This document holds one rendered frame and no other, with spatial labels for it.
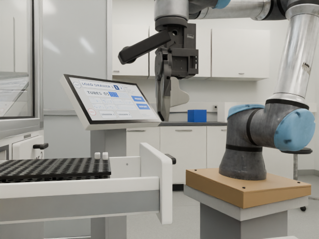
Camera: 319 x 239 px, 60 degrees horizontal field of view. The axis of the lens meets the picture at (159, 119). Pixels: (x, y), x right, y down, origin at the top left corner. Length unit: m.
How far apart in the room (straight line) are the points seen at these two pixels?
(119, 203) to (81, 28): 1.98
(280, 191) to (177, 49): 0.50
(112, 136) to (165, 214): 1.03
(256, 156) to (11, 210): 0.68
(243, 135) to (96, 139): 0.85
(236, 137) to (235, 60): 3.39
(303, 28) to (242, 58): 3.42
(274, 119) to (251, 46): 3.61
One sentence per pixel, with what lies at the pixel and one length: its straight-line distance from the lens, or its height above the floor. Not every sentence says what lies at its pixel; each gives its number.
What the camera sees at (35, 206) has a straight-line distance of 0.49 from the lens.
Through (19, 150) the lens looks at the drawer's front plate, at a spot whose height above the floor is 0.91.
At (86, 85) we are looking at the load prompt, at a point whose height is 1.15.
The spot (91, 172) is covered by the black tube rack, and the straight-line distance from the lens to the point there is 0.51.
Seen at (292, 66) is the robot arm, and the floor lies 1.14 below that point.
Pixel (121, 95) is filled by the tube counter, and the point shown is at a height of 1.11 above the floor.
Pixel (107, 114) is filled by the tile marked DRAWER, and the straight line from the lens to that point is 1.35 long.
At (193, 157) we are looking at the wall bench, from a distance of 3.67.
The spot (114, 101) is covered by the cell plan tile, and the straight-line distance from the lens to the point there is 1.46.
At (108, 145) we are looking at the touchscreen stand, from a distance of 1.46.
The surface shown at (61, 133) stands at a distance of 2.29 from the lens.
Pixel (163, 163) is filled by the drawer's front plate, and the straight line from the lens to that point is 0.46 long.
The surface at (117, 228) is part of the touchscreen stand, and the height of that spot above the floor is 0.39.
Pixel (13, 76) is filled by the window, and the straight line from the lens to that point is 0.87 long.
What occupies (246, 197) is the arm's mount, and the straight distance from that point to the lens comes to 0.77.
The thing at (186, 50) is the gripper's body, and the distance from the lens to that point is 0.59.
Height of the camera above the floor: 1.00
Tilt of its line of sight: 1 degrees down
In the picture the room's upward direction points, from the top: straight up
